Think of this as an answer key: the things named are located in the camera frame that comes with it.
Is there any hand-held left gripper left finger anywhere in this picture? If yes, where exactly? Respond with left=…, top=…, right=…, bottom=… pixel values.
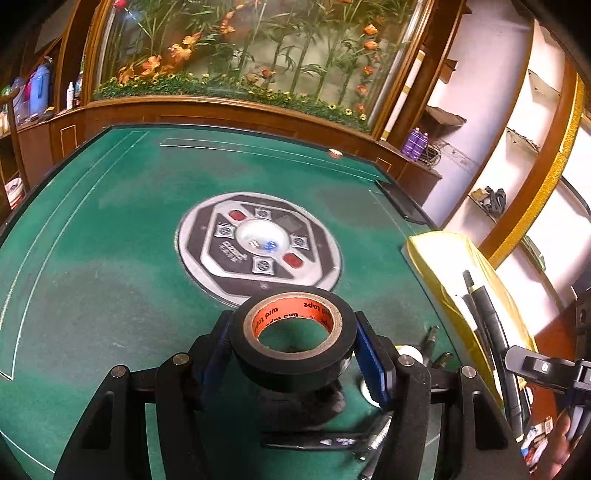
left=53, top=310, right=245, bottom=480

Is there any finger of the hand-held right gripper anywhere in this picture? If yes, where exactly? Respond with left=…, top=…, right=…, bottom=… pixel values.
left=503, top=346, right=578, bottom=393

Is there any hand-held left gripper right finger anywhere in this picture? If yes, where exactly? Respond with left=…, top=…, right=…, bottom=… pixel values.
left=353, top=311, right=532, bottom=480

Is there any clear pen black grip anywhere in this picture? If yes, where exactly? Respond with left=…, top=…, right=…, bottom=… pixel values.
left=353, top=413, right=393, bottom=462

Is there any black electrical tape roll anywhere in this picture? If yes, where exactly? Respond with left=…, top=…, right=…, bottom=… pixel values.
left=231, top=287, right=358, bottom=393

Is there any gold foil lined box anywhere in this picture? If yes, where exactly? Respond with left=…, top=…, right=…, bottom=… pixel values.
left=406, top=231, right=541, bottom=444

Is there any person's right hand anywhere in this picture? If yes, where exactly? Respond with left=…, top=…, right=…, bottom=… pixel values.
left=536, top=408, right=589, bottom=480

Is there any white light bulb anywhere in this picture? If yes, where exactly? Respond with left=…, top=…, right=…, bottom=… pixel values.
left=360, top=376, right=382, bottom=407

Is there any small white tape roll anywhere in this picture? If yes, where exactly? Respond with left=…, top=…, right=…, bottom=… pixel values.
left=394, top=344, right=424, bottom=365

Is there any colourful printed packet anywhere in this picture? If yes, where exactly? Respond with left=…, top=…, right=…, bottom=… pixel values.
left=519, top=415, right=555, bottom=467

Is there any black marker pen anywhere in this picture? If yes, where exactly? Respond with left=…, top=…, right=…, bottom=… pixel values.
left=261, top=431, right=358, bottom=450

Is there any round grey control panel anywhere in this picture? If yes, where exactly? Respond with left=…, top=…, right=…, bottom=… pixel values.
left=174, top=191, right=343, bottom=309

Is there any white plastic bucket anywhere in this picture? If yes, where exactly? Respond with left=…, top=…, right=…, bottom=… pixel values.
left=4, top=178, right=26, bottom=208

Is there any white rolled scroll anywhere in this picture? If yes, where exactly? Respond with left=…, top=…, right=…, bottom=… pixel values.
left=379, top=50, right=426, bottom=141

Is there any artificial flower display case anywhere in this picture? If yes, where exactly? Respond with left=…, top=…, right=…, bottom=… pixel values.
left=92, top=0, right=430, bottom=134

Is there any black strap bundle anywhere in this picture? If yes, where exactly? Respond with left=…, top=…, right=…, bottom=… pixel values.
left=480, top=186, right=507, bottom=215

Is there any tangled cable bundle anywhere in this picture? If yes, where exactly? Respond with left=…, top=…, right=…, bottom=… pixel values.
left=422, top=141, right=462, bottom=167

